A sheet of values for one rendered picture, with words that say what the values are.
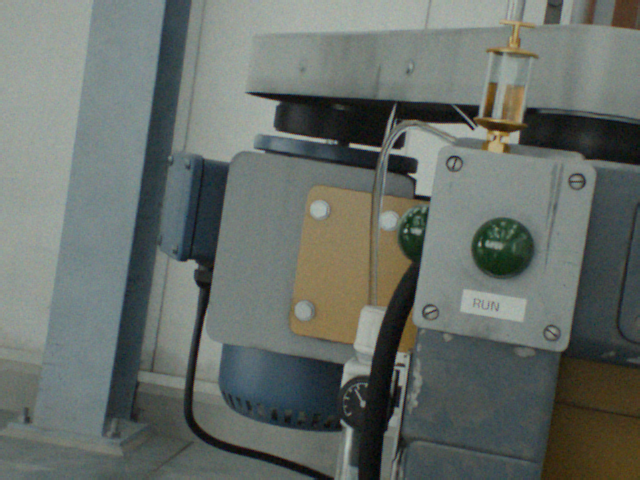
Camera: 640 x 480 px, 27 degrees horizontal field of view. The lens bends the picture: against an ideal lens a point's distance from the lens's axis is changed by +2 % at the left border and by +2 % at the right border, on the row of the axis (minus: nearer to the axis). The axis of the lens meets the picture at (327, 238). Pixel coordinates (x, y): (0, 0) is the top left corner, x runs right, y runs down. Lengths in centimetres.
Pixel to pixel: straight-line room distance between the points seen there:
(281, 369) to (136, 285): 494
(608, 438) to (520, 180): 39
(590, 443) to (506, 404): 31
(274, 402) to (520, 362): 48
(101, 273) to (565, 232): 509
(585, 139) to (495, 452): 21
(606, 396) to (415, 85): 25
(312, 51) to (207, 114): 497
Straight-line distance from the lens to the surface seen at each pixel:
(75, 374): 576
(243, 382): 115
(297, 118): 115
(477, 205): 64
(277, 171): 109
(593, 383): 94
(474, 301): 64
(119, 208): 566
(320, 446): 598
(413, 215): 65
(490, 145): 72
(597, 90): 81
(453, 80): 90
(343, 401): 90
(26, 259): 628
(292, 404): 113
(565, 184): 64
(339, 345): 109
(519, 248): 63
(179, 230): 112
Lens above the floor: 131
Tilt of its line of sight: 3 degrees down
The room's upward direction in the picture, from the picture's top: 9 degrees clockwise
